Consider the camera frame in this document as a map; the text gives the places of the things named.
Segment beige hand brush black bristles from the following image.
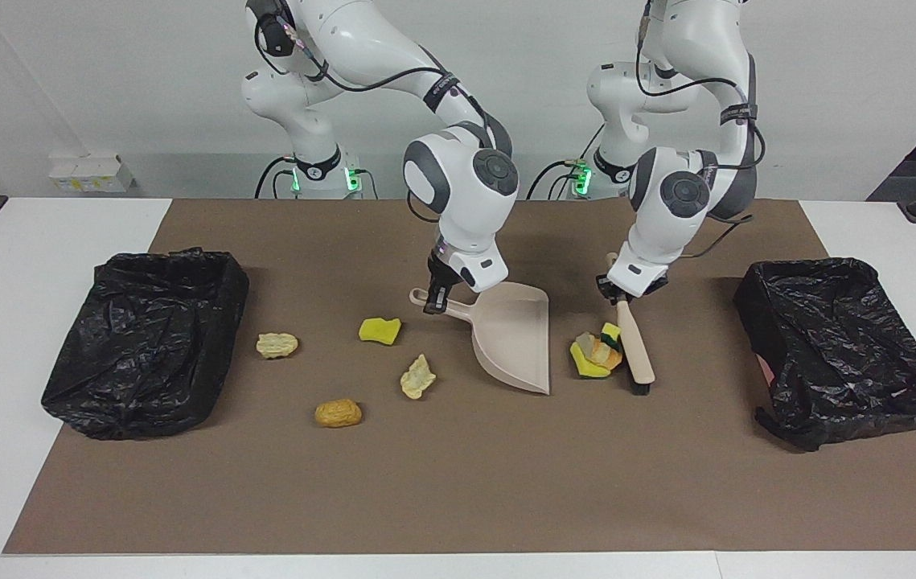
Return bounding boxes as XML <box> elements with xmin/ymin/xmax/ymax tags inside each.
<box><xmin>605</xmin><ymin>252</ymin><xmax>657</xmax><ymax>396</ymax></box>

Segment plain yellow sponge piece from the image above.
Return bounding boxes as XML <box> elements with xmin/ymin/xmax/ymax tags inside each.
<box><xmin>359</xmin><ymin>317</ymin><xmax>402</xmax><ymax>347</ymax></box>

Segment sliced orange-crust bread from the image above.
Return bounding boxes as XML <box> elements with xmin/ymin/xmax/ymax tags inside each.
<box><xmin>577</xmin><ymin>332</ymin><xmax>624</xmax><ymax>371</ymax></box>

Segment pale torn bread chunk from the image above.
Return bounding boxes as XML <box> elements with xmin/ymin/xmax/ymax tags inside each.
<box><xmin>400</xmin><ymin>353</ymin><xmax>437</xmax><ymax>400</ymax></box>

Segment large notched yellow sponge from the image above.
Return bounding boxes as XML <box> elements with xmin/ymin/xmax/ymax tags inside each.
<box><xmin>570</xmin><ymin>342</ymin><xmax>612</xmax><ymax>380</ymax></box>

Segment beige plastic dustpan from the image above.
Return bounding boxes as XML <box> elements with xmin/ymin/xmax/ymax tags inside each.
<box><xmin>410</xmin><ymin>281</ymin><xmax>551</xmax><ymax>396</ymax></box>

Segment brown bread roll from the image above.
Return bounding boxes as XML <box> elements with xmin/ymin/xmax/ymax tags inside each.
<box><xmin>314</xmin><ymin>399</ymin><xmax>363</xmax><ymax>429</ymax></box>

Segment pale oval bread piece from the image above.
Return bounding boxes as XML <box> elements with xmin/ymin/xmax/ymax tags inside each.
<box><xmin>256</xmin><ymin>332</ymin><xmax>299</xmax><ymax>359</ymax></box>

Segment black-bagged bin pink rim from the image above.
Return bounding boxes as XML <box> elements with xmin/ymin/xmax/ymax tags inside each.
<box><xmin>733</xmin><ymin>257</ymin><xmax>916</xmax><ymax>453</ymax></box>

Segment black-bagged trash bin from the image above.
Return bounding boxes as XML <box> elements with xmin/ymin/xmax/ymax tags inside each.
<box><xmin>41</xmin><ymin>248</ymin><xmax>250</xmax><ymax>441</ymax></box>

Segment brown table mat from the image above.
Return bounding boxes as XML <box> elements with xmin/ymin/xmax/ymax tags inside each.
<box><xmin>3</xmin><ymin>199</ymin><xmax>916</xmax><ymax>554</ymax></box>

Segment white cardboard box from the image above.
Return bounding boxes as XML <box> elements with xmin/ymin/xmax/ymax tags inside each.
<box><xmin>49</xmin><ymin>154</ymin><xmax>135</xmax><ymax>194</ymax></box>

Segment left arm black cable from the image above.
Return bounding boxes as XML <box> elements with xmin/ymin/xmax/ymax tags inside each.
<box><xmin>635</xmin><ymin>0</ymin><xmax>767</xmax><ymax>260</ymax></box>

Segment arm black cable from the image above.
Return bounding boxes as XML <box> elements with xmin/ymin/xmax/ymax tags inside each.
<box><xmin>635</xmin><ymin>0</ymin><xmax>767</xmax><ymax>260</ymax></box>
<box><xmin>253</xmin><ymin>12</ymin><xmax>511</xmax><ymax>226</ymax></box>

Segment left base black cables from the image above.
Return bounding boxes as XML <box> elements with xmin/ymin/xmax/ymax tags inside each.
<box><xmin>528</xmin><ymin>121</ymin><xmax>607</xmax><ymax>199</ymax></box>

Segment base black cables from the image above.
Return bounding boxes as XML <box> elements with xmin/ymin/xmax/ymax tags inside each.
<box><xmin>255</xmin><ymin>157</ymin><xmax>378</xmax><ymax>199</ymax></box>
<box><xmin>528</xmin><ymin>121</ymin><xmax>607</xmax><ymax>199</ymax></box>

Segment right base black cables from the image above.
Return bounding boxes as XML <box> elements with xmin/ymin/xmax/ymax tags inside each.
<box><xmin>255</xmin><ymin>157</ymin><xmax>378</xmax><ymax>199</ymax></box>

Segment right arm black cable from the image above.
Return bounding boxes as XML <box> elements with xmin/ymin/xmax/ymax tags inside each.
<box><xmin>253</xmin><ymin>12</ymin><xmax>511</xmax><ymax>226</ymax></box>

